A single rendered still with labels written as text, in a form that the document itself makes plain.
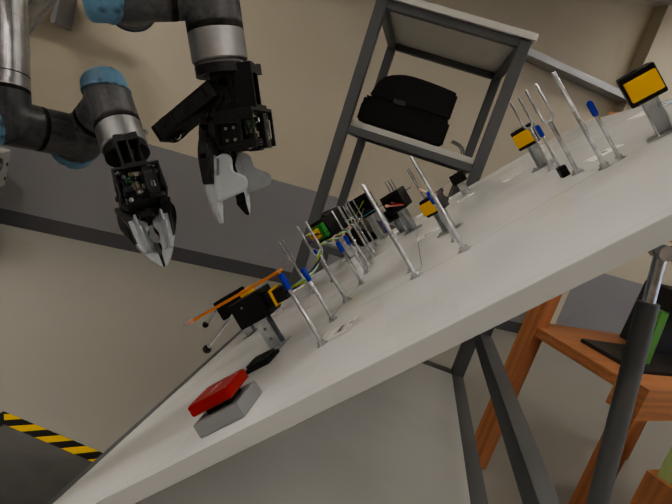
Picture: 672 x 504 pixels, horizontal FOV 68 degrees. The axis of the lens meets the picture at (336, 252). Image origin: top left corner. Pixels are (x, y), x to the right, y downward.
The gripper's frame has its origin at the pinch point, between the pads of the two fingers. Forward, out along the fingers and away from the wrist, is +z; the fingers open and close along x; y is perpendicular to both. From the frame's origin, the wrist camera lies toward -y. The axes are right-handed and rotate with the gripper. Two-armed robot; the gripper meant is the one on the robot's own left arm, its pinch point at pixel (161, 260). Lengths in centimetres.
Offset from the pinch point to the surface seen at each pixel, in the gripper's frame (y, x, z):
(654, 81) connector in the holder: 45, 55, 12
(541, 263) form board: 45, 24, 27
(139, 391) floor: -179, -10, -11
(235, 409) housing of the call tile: 26.0, -0.6, 27.5
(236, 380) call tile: 24.7, 0.6, 24.8
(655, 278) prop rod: 41, 41, 32
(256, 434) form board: 29.4, -0.1, 30.5
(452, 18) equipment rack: -15, 103, -58
